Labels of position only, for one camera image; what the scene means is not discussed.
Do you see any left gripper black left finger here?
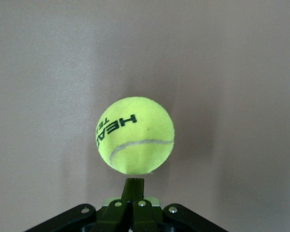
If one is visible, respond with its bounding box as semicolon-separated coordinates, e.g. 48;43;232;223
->
26;178;136;232

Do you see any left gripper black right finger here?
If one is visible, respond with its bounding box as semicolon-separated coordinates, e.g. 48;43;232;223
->
132;178;224;232

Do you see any yellow tennis ball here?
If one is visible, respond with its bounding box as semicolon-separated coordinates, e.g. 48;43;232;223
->
95;96;176;175

